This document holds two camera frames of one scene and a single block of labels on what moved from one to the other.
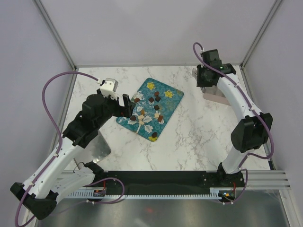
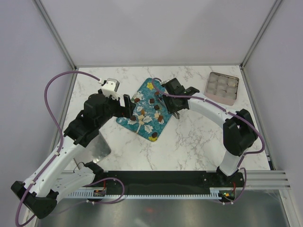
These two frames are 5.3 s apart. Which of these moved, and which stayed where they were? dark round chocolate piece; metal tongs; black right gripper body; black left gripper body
Moved: black right gripper body; metal tongs
Stayed: black left gripper body; dark round chocolate piece
